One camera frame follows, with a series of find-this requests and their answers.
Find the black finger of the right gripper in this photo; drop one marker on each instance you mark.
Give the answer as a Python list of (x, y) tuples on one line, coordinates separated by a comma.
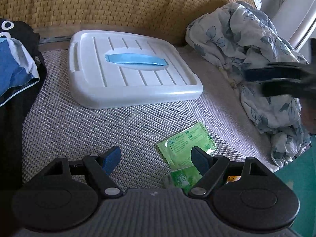
[(263, 74)]

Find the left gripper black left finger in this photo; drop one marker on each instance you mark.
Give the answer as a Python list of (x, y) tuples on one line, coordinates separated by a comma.
[(85, 178)]

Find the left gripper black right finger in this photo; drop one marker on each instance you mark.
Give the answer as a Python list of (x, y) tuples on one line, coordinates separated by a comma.
[(255, 182)]

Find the green tissue pack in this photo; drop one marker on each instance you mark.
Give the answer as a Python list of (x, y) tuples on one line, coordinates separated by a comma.
[(184, 178)]

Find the yellow rubber duck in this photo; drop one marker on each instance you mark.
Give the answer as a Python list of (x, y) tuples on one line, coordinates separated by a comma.
[(233, 178)]

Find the green wet wipe sachet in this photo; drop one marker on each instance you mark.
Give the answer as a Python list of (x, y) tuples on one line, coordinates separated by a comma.
[(176, 149)]

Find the floral white blue cloth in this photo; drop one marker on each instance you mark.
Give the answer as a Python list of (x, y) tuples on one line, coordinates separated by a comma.
[(237, 37)]

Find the grey woven seat mat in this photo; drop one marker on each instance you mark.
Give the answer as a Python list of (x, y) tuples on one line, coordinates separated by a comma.
[(57, 125)]

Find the woven straw sofa backrest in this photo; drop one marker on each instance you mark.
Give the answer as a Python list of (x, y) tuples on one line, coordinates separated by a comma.
[(165, 19)]

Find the blue black clothing pile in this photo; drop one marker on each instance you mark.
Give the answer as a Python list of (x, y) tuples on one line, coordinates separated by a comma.
[(23, 73)]

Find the white plastic lid blue handle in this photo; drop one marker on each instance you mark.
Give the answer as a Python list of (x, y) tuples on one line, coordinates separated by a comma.
[(114, 69)]

